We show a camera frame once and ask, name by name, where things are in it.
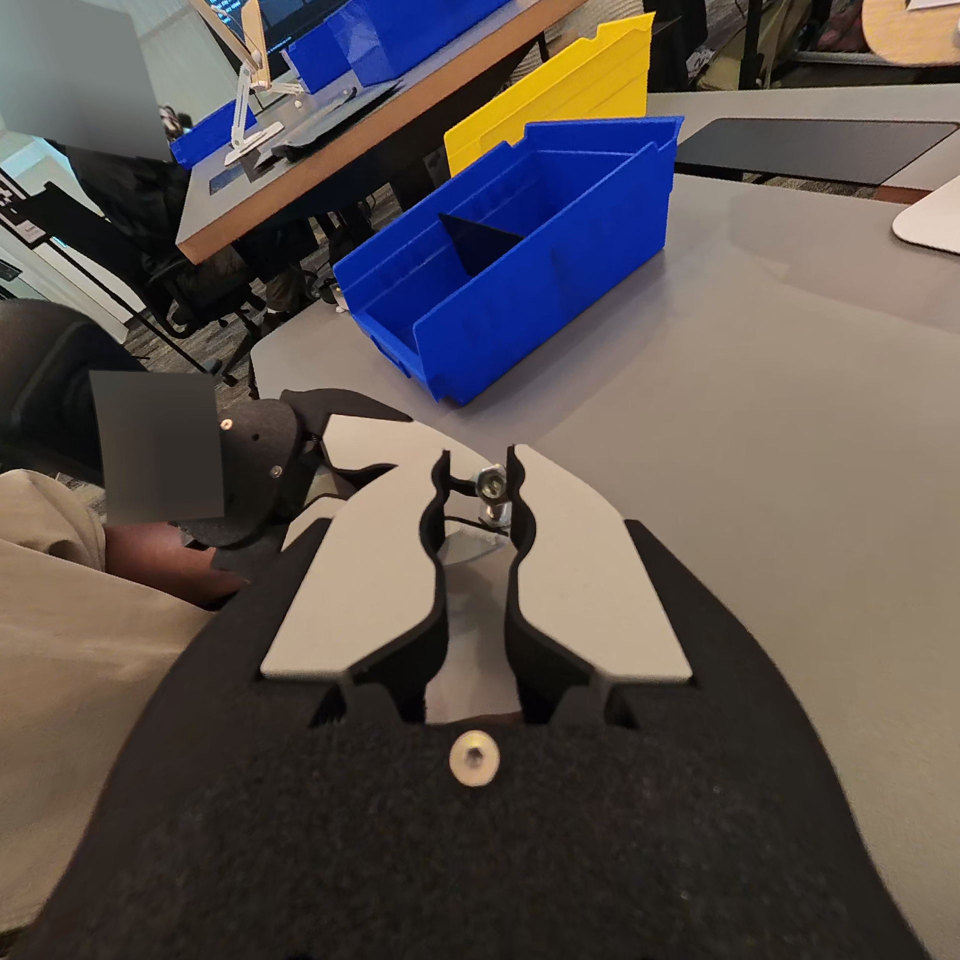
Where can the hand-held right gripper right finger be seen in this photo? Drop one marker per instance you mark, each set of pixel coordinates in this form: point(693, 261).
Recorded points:
point(603, 600)

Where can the dark flat tablet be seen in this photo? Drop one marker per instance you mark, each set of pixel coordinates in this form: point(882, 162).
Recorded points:
point(818, 150)

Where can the brown wooden desk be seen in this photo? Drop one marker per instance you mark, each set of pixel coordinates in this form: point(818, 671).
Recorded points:
point(360, 150)

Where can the yellow storage bin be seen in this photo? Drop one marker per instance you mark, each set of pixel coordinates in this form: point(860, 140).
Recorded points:
point(570, 90)

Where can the silver bolt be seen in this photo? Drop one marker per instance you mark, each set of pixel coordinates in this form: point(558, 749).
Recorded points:
point(492, 483)

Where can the computer monitor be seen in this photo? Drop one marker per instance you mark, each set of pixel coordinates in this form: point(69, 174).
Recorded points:
point(293, 18)

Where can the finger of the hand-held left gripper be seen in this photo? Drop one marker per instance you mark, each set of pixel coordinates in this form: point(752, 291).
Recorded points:
point(398, 443)
point(308, 518)

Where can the person's left forearm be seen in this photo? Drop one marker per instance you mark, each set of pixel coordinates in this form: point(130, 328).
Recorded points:
point(165, 567)

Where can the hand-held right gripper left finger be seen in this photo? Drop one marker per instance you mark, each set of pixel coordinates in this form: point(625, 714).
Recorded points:
point(348, 600)

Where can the person's right hand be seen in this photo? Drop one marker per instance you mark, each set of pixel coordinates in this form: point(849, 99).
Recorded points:
point(477, 717)

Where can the blue divided storage bin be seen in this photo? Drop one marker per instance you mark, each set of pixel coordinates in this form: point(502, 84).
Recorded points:
point(540, 285)

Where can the small blue storage bin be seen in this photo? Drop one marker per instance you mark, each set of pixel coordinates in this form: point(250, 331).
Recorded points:
point(203, 135)

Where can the white document stand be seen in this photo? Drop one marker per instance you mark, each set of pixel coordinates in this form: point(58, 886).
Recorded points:
point(938, 218)

